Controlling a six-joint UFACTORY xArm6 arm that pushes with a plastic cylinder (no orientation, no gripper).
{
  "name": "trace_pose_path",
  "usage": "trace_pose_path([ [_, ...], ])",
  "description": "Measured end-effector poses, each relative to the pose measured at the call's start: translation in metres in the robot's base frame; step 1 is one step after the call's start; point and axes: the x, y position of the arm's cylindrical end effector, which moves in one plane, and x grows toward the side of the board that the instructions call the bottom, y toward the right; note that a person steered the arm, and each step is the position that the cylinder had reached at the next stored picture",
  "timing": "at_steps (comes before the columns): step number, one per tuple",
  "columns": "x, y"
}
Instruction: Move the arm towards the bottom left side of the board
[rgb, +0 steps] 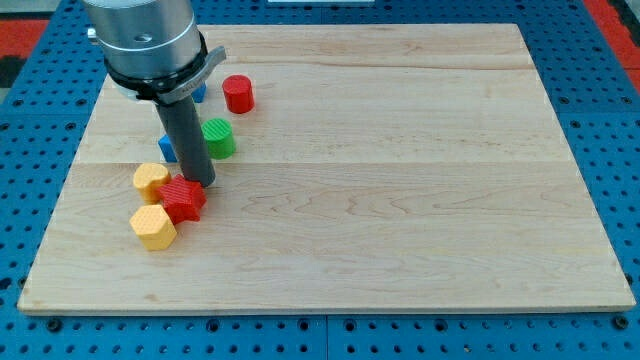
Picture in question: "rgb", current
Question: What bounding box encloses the green cylinder block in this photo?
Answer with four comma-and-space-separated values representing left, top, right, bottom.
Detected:
201, 118, 236, 160

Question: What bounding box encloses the yellow hexagon block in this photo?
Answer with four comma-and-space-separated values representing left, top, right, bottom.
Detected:
129, 204, 177, 251

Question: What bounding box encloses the wooden board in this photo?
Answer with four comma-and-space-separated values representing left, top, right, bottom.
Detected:
18, 24, 635, 316

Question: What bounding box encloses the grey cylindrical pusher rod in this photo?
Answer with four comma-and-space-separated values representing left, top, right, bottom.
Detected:
156, 96, 216, 188

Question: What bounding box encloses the blue perforated table plate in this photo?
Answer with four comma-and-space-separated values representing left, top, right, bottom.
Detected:
1, 0, 639, 359

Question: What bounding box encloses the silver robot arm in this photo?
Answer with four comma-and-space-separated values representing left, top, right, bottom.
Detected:
82, 0, 226, 105

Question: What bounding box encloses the blue block behind rod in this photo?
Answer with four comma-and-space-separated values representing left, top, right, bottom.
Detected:
157, 135, 177, 163

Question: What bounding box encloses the yellow heart block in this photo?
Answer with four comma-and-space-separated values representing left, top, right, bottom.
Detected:
132, 163, 171, 204

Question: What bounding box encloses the red star block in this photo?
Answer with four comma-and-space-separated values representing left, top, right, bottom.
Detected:
158, 174, 207, 225

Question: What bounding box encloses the red cylinder block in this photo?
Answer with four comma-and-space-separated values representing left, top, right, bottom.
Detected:
222, 74, 255, 114

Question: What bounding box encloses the blue block under arm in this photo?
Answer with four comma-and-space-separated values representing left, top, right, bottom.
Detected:
191, 83, 207, 103

